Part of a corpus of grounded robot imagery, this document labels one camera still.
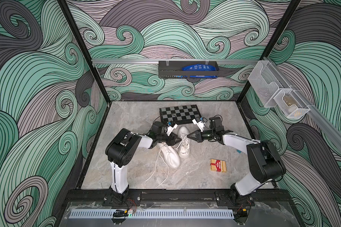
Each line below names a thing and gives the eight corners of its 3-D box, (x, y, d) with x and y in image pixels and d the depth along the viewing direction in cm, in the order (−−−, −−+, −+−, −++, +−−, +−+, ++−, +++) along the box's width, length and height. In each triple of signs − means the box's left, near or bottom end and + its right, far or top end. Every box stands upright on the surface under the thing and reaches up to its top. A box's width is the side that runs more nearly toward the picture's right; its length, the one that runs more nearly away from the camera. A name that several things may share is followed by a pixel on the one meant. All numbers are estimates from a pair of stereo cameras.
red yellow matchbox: (210, 170, 85) (211, 169, 83) (209, 160, 89) (210, 158, 87) (226, 172, 84) (227, 171, 82) (224, 162, 88) (226, 160, 86)
